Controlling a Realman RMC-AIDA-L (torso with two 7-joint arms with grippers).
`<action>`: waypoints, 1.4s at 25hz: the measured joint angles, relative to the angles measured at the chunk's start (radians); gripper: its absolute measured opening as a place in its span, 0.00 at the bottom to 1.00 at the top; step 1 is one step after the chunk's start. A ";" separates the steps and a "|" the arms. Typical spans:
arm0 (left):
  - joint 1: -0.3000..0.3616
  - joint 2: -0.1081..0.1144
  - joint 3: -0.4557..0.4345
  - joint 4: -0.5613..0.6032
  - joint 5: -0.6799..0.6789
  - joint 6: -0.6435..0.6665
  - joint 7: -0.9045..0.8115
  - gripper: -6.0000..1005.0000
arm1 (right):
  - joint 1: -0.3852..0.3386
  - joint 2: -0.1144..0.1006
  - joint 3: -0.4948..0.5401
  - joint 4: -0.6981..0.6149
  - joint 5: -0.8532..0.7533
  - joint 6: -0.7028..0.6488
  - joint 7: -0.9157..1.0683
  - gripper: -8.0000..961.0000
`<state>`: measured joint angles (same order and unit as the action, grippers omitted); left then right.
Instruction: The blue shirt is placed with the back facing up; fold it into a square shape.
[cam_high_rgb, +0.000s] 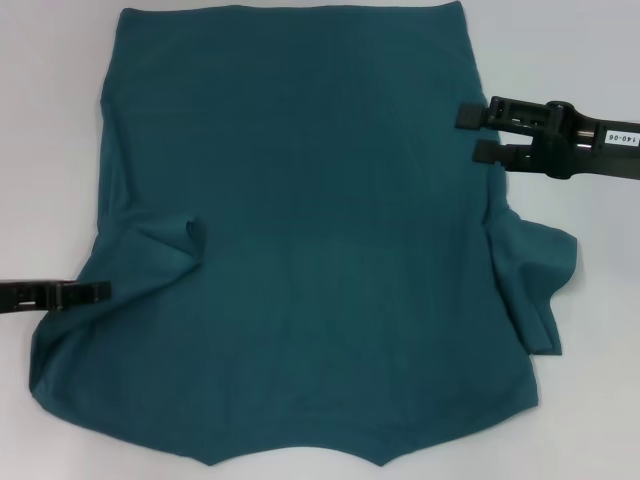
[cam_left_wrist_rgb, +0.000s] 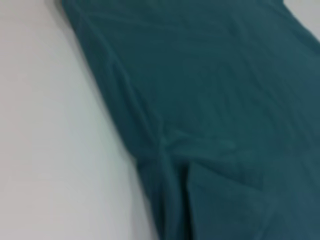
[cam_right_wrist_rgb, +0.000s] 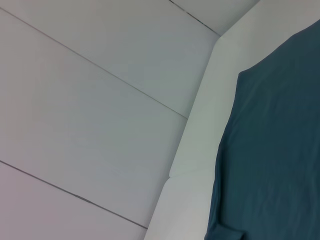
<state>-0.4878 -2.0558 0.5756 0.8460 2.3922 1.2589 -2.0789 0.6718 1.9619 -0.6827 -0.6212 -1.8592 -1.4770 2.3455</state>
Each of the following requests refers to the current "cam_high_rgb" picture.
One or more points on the white number label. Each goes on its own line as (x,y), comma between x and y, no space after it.
(622,138)

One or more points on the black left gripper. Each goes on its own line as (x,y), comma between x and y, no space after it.
(25,297)

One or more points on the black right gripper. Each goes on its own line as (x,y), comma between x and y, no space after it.
(575,160)

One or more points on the teal blue shirt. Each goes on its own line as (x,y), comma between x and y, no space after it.
(310,225)

